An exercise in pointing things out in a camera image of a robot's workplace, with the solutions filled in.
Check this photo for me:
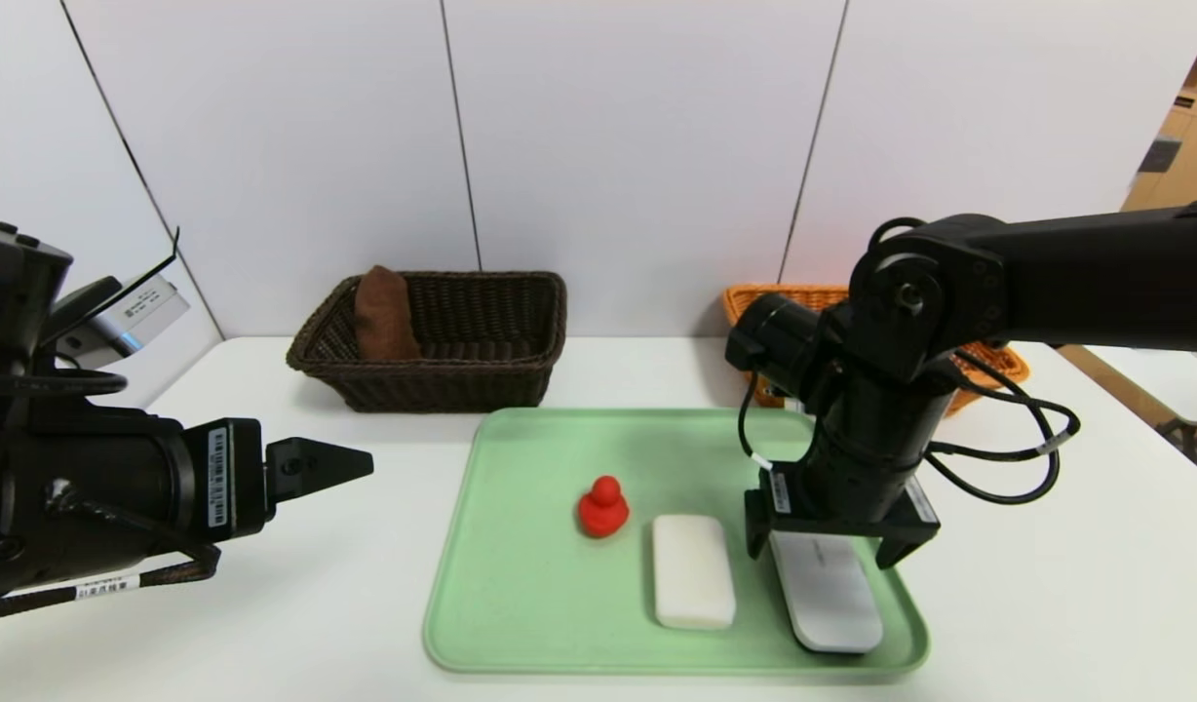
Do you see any white side table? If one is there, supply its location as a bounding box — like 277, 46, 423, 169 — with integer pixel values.
1086, 346, 1197, 426

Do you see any brown towel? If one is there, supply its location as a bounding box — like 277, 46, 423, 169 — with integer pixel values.
354, 265, 422, 360

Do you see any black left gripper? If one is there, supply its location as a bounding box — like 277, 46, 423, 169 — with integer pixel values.
37, 409, 374, 583

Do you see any orange wicker basket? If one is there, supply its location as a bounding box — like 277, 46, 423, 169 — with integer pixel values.
722, 284, 1030, 417

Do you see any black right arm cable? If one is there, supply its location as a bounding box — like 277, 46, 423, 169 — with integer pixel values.
925, 351, 1082, 506

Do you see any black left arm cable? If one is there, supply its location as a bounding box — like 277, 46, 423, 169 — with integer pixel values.
0, 546, 224, 622

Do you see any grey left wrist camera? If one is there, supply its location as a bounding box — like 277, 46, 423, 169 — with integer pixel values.
43, 276, 192, 371

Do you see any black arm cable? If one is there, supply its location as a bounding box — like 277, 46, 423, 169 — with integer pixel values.
0, 546, 224, 622
925, 351, 1082, 506

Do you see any white soap bar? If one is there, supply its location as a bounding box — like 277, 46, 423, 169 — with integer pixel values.
652, 514, 736, 631

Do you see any red rubber duck toy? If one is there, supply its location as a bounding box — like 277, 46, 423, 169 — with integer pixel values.
576, 475, 631, 539

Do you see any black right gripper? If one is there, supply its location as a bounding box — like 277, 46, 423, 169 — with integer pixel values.
743, 385, 942, 570

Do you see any light wooden cabinet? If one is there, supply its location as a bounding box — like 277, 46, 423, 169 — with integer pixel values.
1120, 10, 1197, 214

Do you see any light green plastic tray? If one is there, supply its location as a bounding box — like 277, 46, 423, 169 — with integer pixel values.
421, 408, 931, 677

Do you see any dark brown wicker basket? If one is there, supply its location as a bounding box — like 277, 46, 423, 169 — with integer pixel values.
287, 271, 568, 414

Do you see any white oblong case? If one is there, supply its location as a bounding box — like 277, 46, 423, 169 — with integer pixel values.
769, 531, 884, 655

